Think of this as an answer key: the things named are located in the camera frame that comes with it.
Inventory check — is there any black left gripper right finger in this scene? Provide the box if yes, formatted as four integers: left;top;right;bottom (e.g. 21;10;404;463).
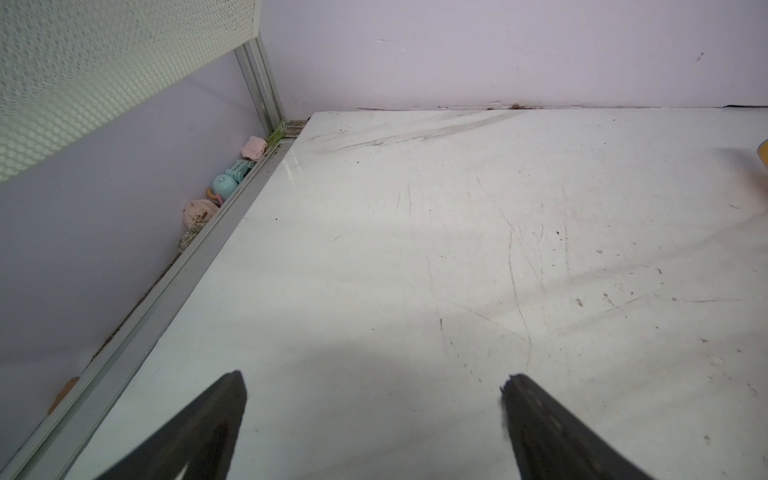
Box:
501;374;649;480

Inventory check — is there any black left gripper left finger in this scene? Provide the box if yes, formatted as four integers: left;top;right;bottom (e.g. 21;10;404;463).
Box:
100;371;247;479

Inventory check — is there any yellow storage box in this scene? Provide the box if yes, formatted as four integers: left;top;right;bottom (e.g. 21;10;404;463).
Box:
757;140;768;168

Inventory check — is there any teal toy figure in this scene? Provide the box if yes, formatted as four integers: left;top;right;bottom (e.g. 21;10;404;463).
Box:
210;159;256;200

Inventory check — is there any pink toy piece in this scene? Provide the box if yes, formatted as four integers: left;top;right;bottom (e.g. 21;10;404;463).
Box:
240;136;268;162

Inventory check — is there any aluminium frame profile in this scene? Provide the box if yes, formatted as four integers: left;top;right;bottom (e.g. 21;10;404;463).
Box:
1;37;288;479

